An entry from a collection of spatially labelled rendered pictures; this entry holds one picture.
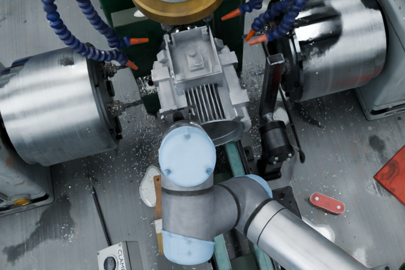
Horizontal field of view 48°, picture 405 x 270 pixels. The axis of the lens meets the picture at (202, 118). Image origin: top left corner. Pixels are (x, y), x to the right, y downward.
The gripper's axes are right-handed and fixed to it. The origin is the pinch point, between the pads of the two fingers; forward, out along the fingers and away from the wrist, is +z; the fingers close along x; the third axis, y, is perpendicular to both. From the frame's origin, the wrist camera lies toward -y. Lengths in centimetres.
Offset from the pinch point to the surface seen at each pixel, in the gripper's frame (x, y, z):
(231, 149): -10.3, -8.1, 14.7
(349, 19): -39.3, 15.2, 0.1
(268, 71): -18.1, 9.4, -10.7
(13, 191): 42.2, -4.7, 14.7
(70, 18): 25, 37, 54
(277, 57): -19.9, 11.5, -12.3
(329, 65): -33.6, 6.8, 0.9
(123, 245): 16.3, -16.1, -8.7
